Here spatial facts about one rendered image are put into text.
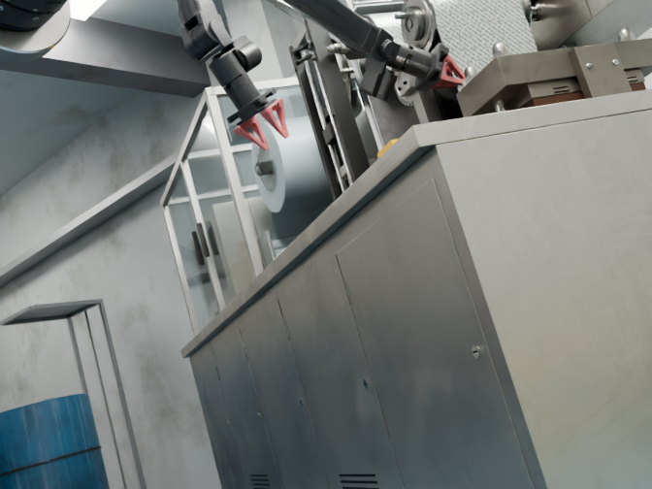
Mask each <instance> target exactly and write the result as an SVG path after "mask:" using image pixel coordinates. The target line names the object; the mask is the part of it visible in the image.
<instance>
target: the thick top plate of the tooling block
mask: <svg viewBox="0 0 652 489"><path fill-rule="evenodd" d="M614 46H615V47H616V50H617V53H618V55H619V58H620V60H621V63H622V66H623V68H624V71H631V70H637V69H641V72H642V74H643V76H644V77H647V76H648V75H650V74H651V73H652V38H647V39H639V40H631V41H623V42H615V43H614ZM572 49H573V48H566V49H552V50H543V51H535V52H527V53H518V54H511V55H503V56H496V57H495V58H494V59H493V60H492V61H491V62H490V63H489V64H488V65H487V66H486V67H485V68H483V69H482V70H481V71H480V72H479V73H478V74H477V75H476V76H475V77H474V78H473V79H472V80H471V81H470V82H469V83H468V84H466V85H465V86H464V87H463V88H462V89H461V90H460V91H459V92H458V93H457V94H456V96H457V99H458V102H459V105H460V108H461V111H462V114H463V117H469V116H475V115H482V114H492V113H493V112H495V108H494V105H493V104H494V103H495V102H497V101H500V100H505V102H507V101H508V100H509V99H510V98H512V97H513V96H514V95H515V94H516V93H518V92H519V91H520V90H521V89H523V88H524V87H525V86H526V85H527V84H533V83H541V82H554V81H560V80H567V79H574V78H577V76H576V73H575V71H574V69H573V66H572V63H571V59H570V56H569V51H570V50H572Z"/></svg>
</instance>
